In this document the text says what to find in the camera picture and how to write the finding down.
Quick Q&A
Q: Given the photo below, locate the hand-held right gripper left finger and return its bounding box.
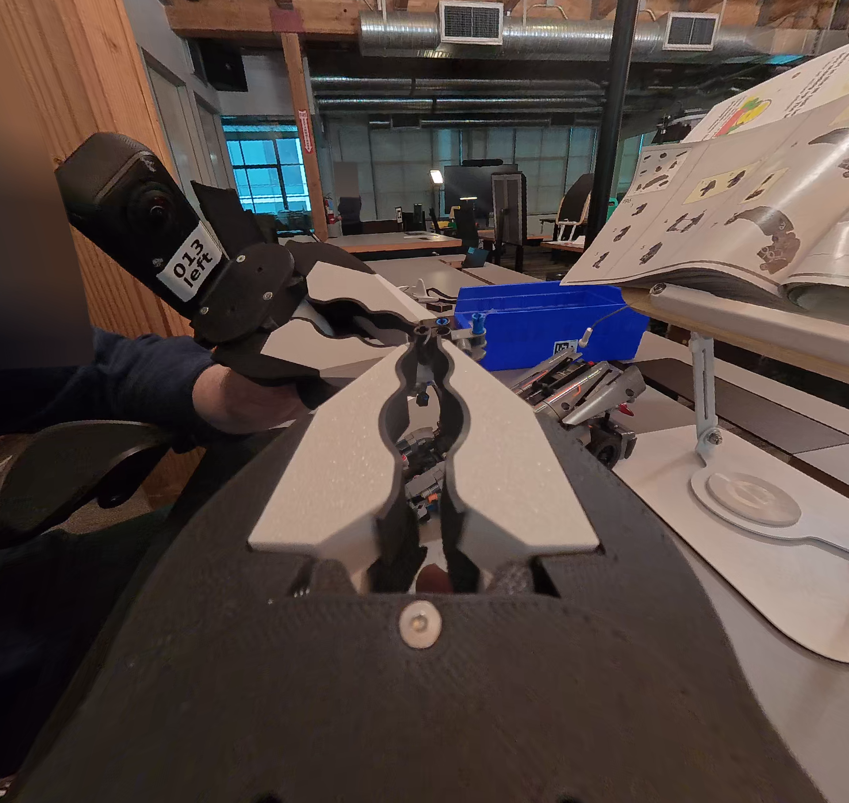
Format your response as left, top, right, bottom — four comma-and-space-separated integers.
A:
247, 342, 417, 595

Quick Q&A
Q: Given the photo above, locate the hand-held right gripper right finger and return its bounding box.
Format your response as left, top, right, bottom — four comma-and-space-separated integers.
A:
438, 339, 602, 593

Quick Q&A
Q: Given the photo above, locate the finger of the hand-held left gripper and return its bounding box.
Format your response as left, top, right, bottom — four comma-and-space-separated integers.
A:
305, 260, 427, 341
260, 317, 404, 381

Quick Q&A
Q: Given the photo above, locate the grey lego car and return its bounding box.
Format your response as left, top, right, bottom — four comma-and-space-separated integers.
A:
397, 351, 649, 527

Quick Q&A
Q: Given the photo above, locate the small grey lego subassembly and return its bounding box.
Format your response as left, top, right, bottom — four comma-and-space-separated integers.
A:
406, 314, 492, 407

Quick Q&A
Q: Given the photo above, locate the person's left forearm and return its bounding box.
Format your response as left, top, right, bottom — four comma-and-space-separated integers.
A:
92, 327, 221, 422

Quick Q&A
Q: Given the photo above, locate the person's left hand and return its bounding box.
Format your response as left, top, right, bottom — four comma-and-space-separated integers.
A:
174, 364, 316, 454

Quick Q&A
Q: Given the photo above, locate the wooden background desk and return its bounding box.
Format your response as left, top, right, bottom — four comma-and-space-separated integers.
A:
324, 229, 467, 255

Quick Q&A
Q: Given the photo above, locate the paned glass window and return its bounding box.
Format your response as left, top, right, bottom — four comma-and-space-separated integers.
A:
222, 125, 314, 218

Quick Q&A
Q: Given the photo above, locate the black flat screen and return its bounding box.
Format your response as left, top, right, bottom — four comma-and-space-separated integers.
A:
442, 163, 520, 218

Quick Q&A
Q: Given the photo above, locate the tall black cabinet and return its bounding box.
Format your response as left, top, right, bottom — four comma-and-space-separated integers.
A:
491, 171, 529, 267

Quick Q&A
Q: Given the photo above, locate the blue plastic bin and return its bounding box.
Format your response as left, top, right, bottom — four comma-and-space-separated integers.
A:
453, 279, 652, 374

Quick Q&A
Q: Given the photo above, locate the thick wooden pillar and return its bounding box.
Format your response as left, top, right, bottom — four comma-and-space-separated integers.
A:
0, 0, 203, 343

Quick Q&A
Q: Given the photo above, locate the wooden back chair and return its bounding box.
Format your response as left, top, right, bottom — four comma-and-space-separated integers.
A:
552, 172, 599, 245

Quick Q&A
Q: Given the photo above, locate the white book stand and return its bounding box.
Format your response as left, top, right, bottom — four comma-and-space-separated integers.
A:
622, 281, 849, 666

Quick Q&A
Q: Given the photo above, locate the person's body in dark clothing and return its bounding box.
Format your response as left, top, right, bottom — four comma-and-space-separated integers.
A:
0, 365, 200, 803

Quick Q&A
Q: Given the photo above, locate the white air vent grille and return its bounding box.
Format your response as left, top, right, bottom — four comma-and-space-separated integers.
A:
662, 11, 722, 52
438, 0, 505, 46

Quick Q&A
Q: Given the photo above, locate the black vertical pole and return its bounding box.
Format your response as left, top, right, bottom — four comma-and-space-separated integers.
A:
585, 0, 649, 248

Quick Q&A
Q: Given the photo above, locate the instruction booklet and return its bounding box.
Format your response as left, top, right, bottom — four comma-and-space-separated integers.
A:
559, 42, 849, 314

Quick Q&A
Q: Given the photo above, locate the wire page holder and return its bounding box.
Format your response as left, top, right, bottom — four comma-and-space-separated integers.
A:
578, 304, 632, 352

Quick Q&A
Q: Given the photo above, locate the thin wooden post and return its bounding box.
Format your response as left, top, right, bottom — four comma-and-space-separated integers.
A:
280, 32, 330, 239

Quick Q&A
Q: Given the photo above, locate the black wall speaker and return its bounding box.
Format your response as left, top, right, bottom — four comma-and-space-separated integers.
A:
198, 39, 251, 92

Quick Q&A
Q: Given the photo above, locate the silver ventilation duct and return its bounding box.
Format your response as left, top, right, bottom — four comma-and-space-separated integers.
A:
358, 9, 826, 66

